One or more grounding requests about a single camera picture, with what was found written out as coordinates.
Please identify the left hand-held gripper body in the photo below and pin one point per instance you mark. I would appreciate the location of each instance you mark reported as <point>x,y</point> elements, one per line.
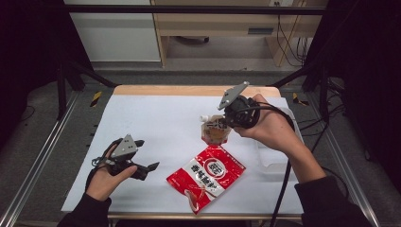
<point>124,148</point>

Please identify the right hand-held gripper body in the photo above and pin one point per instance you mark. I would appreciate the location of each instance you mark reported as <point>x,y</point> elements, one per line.
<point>244,112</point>

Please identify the beige spouted pouch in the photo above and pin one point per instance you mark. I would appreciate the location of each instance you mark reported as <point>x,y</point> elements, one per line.
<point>214,132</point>

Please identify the clear plastic box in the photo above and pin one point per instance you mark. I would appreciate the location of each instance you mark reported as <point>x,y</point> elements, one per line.
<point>268,160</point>

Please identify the red and white pouch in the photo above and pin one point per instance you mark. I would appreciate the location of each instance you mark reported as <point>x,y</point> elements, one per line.
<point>205,176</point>

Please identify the person's right hand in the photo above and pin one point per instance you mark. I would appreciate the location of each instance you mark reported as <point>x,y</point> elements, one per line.
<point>274,132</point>

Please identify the person's left hand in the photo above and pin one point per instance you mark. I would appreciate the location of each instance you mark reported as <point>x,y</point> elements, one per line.
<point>104,186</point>

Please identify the white table cover sheet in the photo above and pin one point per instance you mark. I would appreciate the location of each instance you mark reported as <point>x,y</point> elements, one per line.
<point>157,126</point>

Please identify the light wooden table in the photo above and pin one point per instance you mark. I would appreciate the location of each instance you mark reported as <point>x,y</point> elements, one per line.
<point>173,90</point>

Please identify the dark object under desk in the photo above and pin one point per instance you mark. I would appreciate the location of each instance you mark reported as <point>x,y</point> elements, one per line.
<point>192,39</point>

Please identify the wooden desk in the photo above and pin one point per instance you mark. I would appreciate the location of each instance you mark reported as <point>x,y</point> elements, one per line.
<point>220,22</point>

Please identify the white cabinet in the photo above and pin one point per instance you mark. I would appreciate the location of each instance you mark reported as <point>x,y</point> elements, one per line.
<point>116,38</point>

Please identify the black curtain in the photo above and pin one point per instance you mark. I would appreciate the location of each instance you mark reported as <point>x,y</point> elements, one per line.
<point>372,78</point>
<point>28,56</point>

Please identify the aluminium floor rail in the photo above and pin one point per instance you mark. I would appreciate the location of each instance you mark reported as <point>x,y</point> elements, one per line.
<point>343,164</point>
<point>41,157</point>

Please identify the black metal frame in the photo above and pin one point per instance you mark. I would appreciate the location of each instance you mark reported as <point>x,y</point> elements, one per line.
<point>189,9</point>

